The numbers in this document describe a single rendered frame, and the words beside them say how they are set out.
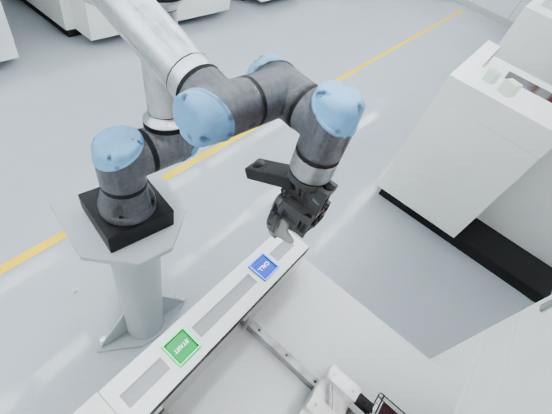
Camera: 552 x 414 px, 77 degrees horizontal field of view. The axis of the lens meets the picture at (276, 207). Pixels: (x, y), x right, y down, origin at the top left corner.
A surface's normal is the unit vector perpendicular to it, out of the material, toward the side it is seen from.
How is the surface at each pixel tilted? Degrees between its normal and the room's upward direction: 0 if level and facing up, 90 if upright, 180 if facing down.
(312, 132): 90
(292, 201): 0
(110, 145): 8
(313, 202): 90
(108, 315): 0
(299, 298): 0
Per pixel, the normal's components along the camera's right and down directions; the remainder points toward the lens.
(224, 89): 0.33, -0.52
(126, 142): 0.09, -0.61
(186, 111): -0.70, 0.44
